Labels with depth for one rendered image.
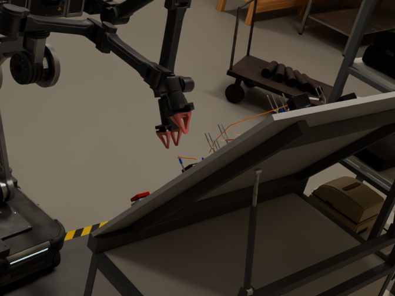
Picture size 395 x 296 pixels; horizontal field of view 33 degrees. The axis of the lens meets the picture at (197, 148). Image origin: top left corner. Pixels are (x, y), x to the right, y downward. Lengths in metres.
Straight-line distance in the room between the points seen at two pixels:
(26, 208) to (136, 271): 1.28
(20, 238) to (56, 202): 0.74
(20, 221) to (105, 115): 1.87
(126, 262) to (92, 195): 1.77
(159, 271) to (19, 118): 2.65
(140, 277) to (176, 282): 0.13
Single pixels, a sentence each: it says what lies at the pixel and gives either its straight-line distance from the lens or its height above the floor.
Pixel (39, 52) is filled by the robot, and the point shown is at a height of 1.23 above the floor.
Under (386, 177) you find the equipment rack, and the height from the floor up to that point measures 1.06.
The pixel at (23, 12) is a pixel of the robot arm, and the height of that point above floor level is 1.50.
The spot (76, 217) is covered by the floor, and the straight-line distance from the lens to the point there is 4.03.
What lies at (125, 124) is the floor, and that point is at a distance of 5.11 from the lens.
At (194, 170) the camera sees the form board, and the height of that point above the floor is 1.40.
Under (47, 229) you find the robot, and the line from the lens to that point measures 3.51.
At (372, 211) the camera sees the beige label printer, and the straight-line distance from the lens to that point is 3.36.
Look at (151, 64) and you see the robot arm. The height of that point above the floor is 1.45.
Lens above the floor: 2.38
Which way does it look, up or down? 28 degrees down
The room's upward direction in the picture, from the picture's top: 16 degrees clockwise
